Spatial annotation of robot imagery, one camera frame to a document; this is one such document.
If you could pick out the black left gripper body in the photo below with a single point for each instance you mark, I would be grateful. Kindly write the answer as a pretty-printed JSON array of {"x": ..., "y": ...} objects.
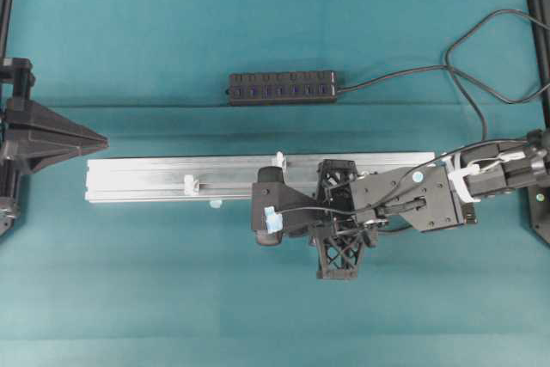
[{"x": 17, "y": 132}]

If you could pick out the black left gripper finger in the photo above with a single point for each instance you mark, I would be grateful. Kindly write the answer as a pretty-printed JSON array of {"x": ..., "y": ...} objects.
[
  {"x": 34, "y": 156},
  {"x": 31, "y": 115}
]

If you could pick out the aluminium extrusion rail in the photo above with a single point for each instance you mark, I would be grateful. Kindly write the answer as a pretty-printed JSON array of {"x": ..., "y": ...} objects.
[{"x": 219, "y": 178}]

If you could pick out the black USB hub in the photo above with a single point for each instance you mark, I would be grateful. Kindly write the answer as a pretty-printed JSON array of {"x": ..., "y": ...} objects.
[{"x": 282, "y": 88}]

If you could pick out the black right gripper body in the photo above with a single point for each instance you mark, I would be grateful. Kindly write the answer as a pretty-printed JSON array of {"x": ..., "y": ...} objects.
[{"x": 341, "y": 241}]

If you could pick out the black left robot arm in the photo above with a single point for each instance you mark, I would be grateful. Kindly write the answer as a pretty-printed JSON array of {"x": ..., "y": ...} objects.
[{"x": 10, "y": 185}]

